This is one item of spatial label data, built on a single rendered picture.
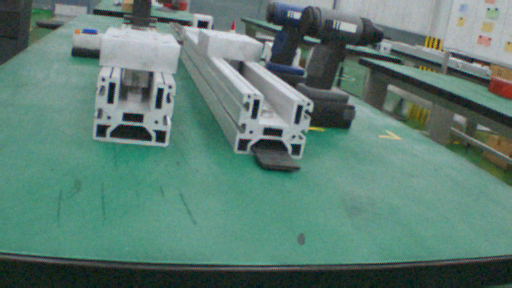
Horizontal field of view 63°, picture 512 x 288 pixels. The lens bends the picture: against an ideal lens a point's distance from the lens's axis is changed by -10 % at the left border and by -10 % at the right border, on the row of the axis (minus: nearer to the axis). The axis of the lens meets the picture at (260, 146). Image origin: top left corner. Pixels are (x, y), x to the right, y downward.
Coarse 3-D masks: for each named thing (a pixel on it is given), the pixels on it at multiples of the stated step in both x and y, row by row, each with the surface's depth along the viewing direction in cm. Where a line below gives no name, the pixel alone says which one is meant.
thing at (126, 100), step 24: (120, 72) 60; (96, 96) 56; (120, 96) 63; (144, 96) 66; (168, 96) 62; (96, 120) 57; (120, 120) 58; (144, 120) 58; (168, 120) 61; (144, 144) 59
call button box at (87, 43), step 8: (80, 32) 114; (88, 32) 114; (80, 40) 111; (88, 40) 112; (96, 40) 113; (72, 48) 112; (80, 48) 112; (88, 48) 113; (96, 48) 113; (72, 56) 112; (80, 56) 113; (88, 56) 113; (96, 56) 114
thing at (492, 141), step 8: (128, 0) 324; (128, 8) 329; (304, 64) 514; (496, 72) 471; (504, 72) 459; (488, 136) 435; (496, 136) 434; (488, 144) 434; (496, 144) 422; (504, 144) 412; (504, 152) 411; (496, 160) 421; (504, 168) 409
